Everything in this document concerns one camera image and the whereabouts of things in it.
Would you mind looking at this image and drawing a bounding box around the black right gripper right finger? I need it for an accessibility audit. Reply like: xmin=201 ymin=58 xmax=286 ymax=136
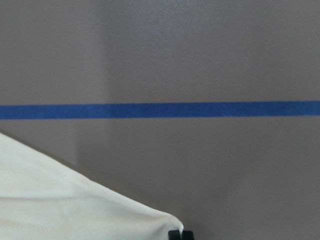
xmin=182 ymin=230 xmax=195 ymax=240

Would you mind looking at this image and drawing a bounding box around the cream long-sleeve graphic shirt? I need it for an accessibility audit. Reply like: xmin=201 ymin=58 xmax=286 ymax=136
xmin=0 ymin=134 xmax=184 ymax=240

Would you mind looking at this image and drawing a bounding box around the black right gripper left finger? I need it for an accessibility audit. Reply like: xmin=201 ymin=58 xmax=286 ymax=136
xmin=168 ymin=230 xmax=181 ymax=240

